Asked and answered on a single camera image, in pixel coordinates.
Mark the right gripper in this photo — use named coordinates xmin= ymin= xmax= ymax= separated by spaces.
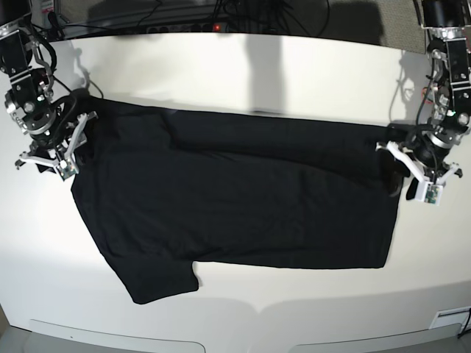
xmin=15 ymin=112 xmax=98 ymax=174

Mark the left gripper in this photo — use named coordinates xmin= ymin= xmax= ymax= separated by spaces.
xmin=375 ymin=132 xmax=463 ymax=201

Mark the black printed T-shirt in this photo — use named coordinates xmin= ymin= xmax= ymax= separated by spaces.
xmin=71 ymin=98 xmax=399 ymax=304

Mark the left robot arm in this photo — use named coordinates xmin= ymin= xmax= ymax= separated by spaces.
xmin=376 ymin=1 xmax=470 ymax=204

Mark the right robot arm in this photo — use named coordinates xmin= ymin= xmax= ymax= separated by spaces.
xmin=1 ymin=26 xmax=418 ymax=208

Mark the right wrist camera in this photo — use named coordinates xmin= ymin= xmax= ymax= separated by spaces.
xmin=56 ymin=160 xmax=79 ymax=181

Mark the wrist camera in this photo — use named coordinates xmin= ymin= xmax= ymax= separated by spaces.
xmin=56 ymin=160 xmax=79 ymax=181
xmin=414 ymin=182 xmax=444 ymax=206

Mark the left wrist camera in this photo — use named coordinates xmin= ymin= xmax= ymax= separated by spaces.
xmin=414 ymin=182 xmax=444 ymax=206

